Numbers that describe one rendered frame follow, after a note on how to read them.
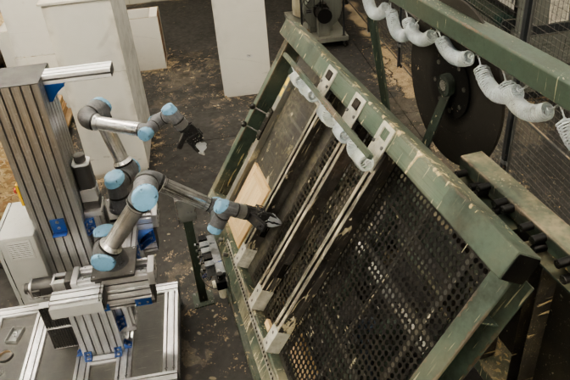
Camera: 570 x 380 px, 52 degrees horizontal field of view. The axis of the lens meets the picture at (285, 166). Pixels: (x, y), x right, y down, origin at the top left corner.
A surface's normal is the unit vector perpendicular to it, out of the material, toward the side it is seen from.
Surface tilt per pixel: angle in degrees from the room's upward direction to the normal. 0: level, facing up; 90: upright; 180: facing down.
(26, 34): 90
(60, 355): 0
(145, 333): 0
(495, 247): 58
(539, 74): 90
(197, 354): 0
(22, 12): 90
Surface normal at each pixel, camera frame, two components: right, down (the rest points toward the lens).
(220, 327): -0.07, -0.84
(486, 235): -0.85, -0.26
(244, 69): 0.15, 0.53
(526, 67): -0.96, 0.21
